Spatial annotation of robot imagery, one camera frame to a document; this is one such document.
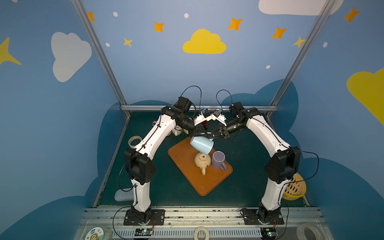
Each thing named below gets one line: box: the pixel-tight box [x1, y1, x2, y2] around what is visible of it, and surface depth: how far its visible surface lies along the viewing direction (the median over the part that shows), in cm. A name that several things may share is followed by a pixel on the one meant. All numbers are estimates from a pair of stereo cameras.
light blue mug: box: [190, 136, 214, 155], surface depth 75 cm
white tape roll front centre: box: [193, 226, 210, 240], surface depth 72 cm
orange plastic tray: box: [168, 137, 233, 196], surface depth 90 cm
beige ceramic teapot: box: [194, 152, 212, 176], surface depth 88 cm
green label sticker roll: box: [84, 226, 105, 240], surface depth 64 cm
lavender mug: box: [211, 151, 227, 171], surface depth 90 cm
